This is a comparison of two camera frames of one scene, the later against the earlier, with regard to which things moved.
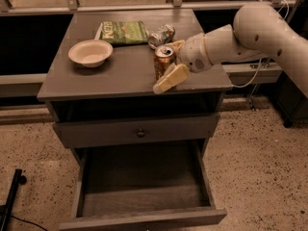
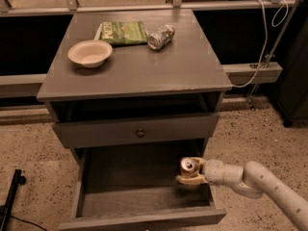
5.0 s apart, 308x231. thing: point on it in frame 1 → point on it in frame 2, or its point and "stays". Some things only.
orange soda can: [164, 61] → [187, 164]
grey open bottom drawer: [144, 185] stays
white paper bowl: [91, 53] stays
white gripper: [193, 53] → [214, 171]
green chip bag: [123, 32] stays
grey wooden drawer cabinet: [141, 92] stays
